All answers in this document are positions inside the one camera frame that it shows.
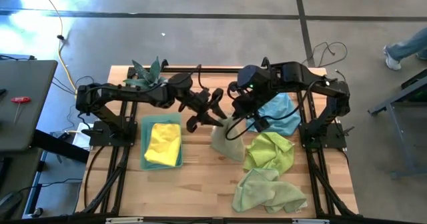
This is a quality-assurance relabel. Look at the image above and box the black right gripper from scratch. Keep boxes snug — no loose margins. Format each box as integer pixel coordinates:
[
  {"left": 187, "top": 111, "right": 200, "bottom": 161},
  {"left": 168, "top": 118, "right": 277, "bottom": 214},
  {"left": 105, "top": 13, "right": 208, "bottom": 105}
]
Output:
[{"left": 230, "top": 89, "right": 260, "bottom": 121}]

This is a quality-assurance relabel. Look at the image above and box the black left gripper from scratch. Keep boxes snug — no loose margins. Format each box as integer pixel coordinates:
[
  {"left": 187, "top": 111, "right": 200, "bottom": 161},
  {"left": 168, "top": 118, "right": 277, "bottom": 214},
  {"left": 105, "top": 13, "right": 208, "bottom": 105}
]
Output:
[{"left": 178, "top": 89, "right": 229, "bottom": 133}]

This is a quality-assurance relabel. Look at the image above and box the pale green microfiber towel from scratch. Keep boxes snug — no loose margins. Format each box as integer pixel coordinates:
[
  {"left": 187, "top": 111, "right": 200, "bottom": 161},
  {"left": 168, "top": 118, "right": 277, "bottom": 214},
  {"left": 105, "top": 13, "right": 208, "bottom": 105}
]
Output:
[
  {"left": 209, "top": 116, "right": 250, "bottom": 162},
  {"left": 232, "top": 168, "right": 308, "bottom": 214}
]

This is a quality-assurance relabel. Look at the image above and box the blue microfiber towel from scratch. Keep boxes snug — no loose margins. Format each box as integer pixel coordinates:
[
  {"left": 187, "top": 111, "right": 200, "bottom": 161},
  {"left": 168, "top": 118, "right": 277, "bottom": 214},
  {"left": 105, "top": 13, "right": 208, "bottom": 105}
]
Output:
[{"left": 246, "top": 92, "right": 302, "bottom": 137}]

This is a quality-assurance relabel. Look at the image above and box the yellow microfiber towel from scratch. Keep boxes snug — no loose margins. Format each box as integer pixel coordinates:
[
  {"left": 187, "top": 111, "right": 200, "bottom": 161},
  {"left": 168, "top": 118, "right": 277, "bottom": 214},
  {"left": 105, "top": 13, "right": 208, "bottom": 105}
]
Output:
[{"left": 143, "top": 123, "right": 182, "bottom": 167}]

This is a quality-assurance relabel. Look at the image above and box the lime green microfiber towel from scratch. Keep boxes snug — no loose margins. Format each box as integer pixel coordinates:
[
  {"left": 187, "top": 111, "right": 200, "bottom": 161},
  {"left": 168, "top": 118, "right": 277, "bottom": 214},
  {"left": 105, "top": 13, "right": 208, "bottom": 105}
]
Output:
[{"left": 242, "top": 131, "right": 296, "bottom": 175}]

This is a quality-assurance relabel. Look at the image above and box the green succulent plant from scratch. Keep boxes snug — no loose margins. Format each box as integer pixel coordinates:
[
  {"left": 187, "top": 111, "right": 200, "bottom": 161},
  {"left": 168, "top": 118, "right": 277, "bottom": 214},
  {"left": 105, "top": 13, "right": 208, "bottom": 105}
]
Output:
[{"left": 122, "top": 56, "right": 167, "bottom": 88}]

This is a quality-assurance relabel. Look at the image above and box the grey metal cart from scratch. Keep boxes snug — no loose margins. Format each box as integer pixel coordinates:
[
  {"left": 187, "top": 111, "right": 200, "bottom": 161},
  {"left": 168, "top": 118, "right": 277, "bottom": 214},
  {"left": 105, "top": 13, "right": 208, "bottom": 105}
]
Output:
[{"left": 368, "top": 69, "right": 427, "bottom": 180}]

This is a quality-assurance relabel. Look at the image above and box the black table brace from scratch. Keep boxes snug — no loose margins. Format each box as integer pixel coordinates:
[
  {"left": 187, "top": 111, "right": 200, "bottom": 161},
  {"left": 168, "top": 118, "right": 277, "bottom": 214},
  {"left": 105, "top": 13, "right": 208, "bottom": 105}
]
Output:
[{"left": 31, "top": 129, "right": 90, "bottom": 163}]

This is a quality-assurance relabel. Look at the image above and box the person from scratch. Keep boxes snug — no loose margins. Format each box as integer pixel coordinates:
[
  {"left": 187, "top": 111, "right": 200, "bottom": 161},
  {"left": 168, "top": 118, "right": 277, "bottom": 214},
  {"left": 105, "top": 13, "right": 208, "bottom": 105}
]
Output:
[{"left": 382, "top": 27, "right": 427, "bottom": 72}]

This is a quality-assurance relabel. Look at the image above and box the grey side table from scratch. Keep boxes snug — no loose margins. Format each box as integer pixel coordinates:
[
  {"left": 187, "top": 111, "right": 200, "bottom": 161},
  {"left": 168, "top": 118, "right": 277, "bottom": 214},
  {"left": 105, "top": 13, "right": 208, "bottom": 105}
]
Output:
[{"left": 0, "top": 59, "right": 59, "bottom": 151}]

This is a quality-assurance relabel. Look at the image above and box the black metal table frame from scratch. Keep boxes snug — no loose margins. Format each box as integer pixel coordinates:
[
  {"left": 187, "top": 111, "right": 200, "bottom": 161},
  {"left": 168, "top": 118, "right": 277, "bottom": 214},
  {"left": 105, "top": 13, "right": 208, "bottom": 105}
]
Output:
[{"left": 75, "top": 57, "right": 360, "bottom": 223}]

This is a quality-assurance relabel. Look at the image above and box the black floor cable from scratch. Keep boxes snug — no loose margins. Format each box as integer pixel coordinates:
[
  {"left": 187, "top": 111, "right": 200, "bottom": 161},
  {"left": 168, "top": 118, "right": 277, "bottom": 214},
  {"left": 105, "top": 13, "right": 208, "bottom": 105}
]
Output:
[
  {"left": 334, "top": 69, "right": 348, "bottom": 83},
  {"left": 302, "top": 41, "right": 348, "bottom": 68}
]

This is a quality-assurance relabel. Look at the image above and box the yellow extension cable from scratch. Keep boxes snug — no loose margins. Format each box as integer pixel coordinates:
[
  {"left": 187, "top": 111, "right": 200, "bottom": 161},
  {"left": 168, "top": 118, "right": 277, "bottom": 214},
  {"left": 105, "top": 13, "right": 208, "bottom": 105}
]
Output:
[{"left": 33, "top": 0, "right": 78, "bottom": 92}]

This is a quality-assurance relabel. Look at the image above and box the red-handled tool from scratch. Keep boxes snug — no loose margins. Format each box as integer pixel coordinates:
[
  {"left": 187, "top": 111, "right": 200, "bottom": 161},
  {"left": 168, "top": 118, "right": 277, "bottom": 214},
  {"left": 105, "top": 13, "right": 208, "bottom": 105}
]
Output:
[{"left": 10, "top": 96, "right": 33, "bottom": 125}]

